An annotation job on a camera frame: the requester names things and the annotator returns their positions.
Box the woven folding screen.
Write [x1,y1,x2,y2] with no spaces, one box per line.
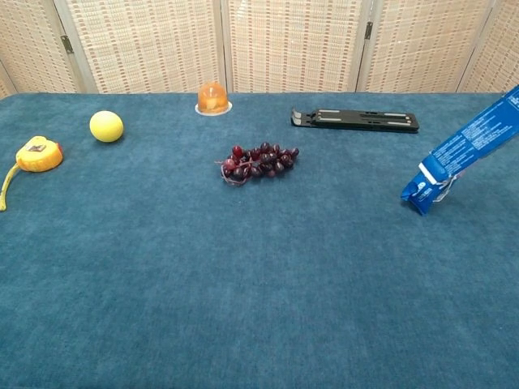
[0,0,519,100]

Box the bunch of dark red grapes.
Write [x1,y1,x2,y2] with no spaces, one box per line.
[214,141,301,187]

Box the blue toothpaste box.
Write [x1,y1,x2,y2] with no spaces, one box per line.
[400,83,519,217]

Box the black folding laptop stand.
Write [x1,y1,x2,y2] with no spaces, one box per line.
[290,107,420,135]

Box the orange jelly cup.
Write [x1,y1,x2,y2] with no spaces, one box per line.
[195,81,234,118]

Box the blue table cloth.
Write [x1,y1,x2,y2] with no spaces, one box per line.
[0,92,519,389]

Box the yellow ball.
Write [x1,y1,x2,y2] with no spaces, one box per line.
[88,110,124,143]

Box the yellow tape measure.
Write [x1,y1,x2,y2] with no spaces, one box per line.
[0,135,65,212]

